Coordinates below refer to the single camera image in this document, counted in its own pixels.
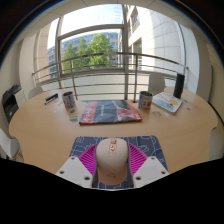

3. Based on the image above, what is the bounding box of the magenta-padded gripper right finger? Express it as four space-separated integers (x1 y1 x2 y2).
126 143 170 190

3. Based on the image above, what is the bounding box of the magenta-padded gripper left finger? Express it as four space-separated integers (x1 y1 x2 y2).
55 143 100 189

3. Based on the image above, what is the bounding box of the pale pink computer mouse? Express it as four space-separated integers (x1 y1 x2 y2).
94 137 130 186

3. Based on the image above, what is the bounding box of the blue patterned mouse pad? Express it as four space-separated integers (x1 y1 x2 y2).
68 134 169 172

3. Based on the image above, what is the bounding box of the white plastic chair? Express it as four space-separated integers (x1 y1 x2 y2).
148 72 167 96
27 86 44 101
0 128 23 161

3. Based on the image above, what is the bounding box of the colourful illustrated book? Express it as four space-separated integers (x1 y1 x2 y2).
152 91 184 115

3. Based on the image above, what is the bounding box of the red and dark magazine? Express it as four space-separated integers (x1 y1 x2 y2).
78 99 143 126

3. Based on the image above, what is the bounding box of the black and white printer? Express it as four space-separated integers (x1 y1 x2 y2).
1 83 23 123

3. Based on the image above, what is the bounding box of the metal balcony railing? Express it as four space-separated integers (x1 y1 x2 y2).
31 51 189 103

